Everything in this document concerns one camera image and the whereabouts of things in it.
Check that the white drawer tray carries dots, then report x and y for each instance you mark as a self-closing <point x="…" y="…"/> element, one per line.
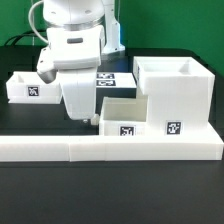
<point x="28" y="88"/>
<point x="121" y="117"/>

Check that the white rear drawer tray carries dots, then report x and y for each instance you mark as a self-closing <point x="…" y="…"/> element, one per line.
<point x="28" y="88"/>

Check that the white drawer cabinet box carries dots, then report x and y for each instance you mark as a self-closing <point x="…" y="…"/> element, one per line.
<point x="178" y="92"/>

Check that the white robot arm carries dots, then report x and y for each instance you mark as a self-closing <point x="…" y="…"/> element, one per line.
<point x="79" y="35"/>

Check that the white marker base plate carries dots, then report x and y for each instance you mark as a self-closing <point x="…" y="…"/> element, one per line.
<point x="115" y="80"/>

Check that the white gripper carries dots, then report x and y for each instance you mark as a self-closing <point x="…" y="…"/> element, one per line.
<point x="79" y="92"/>

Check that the white L-shaped fence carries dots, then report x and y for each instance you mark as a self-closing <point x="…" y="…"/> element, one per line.
<point x="203" y="145"/>

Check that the white front drawer tray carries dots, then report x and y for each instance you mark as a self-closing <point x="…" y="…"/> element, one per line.
<point x="121" y="117"/>

